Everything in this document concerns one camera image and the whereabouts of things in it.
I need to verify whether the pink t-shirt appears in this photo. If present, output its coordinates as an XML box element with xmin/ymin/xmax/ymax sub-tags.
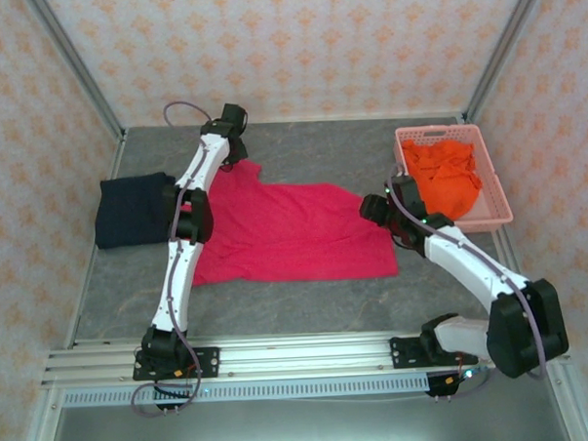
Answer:
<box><xmin>183</xmin><ymin>152</ymin><xmax>400</xmax><ymax>289</ymax></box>

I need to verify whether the orange t-shirt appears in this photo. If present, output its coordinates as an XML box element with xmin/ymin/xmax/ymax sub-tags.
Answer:
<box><xmin>400</xmin><ymin>135</ymin><xmax>486</xmax><ymax>222</ymax></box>

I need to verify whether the pink plastic basket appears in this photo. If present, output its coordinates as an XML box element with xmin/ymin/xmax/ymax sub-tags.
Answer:
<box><xmin>391</xmin><ymin>121</ymin><xmax>515</xmax><ymax>238</ymax></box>

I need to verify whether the folded navy t-shirt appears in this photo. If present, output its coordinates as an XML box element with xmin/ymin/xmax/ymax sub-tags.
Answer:
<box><xmin>92</xmin><ymin>170</ymin><xmax>180</xmax><ymax>251</ymax></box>

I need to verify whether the aluminium mounting beam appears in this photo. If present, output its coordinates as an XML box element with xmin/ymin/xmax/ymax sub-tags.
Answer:
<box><xmin>40</xmin><ymin>323</ymin><xmax>572</xmax><ymax>388</ymax></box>

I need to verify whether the grey metal sheet panel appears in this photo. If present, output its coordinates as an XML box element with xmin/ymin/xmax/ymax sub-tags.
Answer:
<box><xmin>43</xmin><ymin>386</ymin><xmax>576</xmax><ymax>441</ymax></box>

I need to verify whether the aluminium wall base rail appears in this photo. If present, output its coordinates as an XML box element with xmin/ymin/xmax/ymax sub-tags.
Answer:
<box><xmin>123</xmin><ymin>108</ymin><xmax>466</xmax><ymax>133</ymax></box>

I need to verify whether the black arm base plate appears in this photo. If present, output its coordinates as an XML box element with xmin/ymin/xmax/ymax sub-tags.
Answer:
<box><xmin>389</xmin><ymin>333</ymin><xmax>479</xmax><ymax>372</ymax></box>
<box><xmin>132</xmin><ymin>346</ymin><xmax>221</xmax><ymax>382</ymax></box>

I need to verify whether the aluminium frame post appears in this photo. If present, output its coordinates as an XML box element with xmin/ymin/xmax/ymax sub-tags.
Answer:
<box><xmin>22</xmin><ymin>0</ymin><xmax>129</xmax><ymax>145</ymax></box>
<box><xmin>457</xmin><ymin>0</ymin><xmax>559</xmax><ymax>126</ymax></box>

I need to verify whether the white slotted cable duct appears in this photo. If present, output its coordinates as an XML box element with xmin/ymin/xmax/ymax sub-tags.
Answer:
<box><xmin>61</xmin><ymin>374</ymin><xmax>432</xmax><ymax>410</ymax></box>

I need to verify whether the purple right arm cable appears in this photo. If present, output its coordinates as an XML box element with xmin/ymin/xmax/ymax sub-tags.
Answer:
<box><xmin>386</xmin><ymin>156</ymin><xmax>552</xmax><ymax>404</ymax></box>

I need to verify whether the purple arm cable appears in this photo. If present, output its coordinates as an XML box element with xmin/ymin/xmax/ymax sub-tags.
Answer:
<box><xmin>117</xmin><ymin>99</ymin><xmax>228</xmax><ymax>419</ymax></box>
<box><xmin>386</xmin><ymin>156</ymin><xmax>552</xmax><ymax>404</ymax></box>

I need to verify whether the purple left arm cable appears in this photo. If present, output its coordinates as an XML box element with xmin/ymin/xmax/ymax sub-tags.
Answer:
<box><xmin>117</xmin><ymin>99</ymin><xmax>228</xmax><ymax>419</ymax></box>

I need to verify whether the short aluminium frame leg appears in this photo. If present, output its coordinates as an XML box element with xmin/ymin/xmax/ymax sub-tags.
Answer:
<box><xmin>13</xmin><ymin>386</ymin><xmax>65</xmax><ymax>441</ymax></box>
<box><xmin>543</xmin><ymin>363</ymin><xmax>588</xmax><ymax>441</ymax></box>

